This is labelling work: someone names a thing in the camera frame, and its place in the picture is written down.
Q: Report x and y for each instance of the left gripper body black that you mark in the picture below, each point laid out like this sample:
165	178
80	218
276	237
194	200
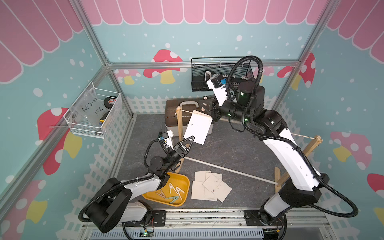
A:
174	156

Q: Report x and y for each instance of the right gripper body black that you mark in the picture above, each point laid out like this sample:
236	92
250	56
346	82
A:
231	108

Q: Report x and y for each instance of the postcard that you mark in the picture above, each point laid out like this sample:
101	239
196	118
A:
215	185
199	192
198	127
201	176

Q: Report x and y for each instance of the white clothespin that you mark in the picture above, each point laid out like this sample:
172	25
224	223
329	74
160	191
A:
172	189
180	192

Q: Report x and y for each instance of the green clothespin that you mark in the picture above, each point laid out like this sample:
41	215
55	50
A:
172	199

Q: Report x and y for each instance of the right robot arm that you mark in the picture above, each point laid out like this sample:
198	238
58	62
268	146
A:
239	96

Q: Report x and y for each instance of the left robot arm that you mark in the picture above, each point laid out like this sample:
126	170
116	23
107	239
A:
113	203

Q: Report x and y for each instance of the brown lidded storage box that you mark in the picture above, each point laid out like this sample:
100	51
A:
188	106

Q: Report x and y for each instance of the yellow plastic tray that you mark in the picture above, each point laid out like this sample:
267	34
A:
174	193

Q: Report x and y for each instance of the black tape roll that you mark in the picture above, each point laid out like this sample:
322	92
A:
109	102

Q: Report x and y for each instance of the wooden clothesline rack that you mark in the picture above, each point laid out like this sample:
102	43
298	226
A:
230	149

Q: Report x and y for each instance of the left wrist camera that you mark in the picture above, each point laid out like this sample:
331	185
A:
166	139

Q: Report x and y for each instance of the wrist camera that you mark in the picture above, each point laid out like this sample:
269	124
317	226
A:
166	139
221	94

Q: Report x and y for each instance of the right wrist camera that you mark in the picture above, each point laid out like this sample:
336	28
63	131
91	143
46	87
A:
221	94

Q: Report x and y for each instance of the black wire mesh basket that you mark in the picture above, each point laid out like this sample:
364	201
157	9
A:
204	68

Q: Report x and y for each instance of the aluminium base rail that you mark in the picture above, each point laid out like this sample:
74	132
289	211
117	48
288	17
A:
219	224

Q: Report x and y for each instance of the white wire basket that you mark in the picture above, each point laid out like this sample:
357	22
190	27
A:
88	116

